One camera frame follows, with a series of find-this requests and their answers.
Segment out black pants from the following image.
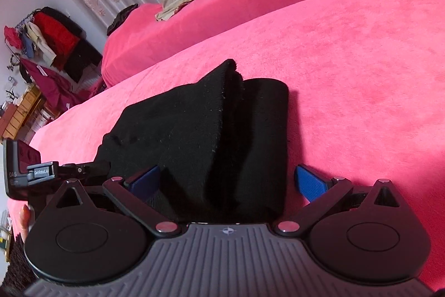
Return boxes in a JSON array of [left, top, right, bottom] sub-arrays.
[[96, 60, 289, 224]]

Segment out person's left hand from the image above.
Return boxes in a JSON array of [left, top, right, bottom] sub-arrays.
[[18, 204, 31, 241]]

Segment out wooden drawer cabinet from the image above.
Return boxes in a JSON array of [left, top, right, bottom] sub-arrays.
[[1, 85, 45, 141]]

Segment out hanging clothes pile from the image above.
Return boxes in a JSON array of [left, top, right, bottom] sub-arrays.
[[3, 6, 106, 113]]

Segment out pink blanket near bed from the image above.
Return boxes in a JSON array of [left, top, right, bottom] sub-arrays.
[[6, 0, 445, 293]]

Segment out dark garment behind bed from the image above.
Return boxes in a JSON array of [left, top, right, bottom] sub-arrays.
[[106, 4, 139, 36]]

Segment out beige cloth on bed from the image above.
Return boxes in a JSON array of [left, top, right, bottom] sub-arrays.
[[155, 0, 194, 21]]

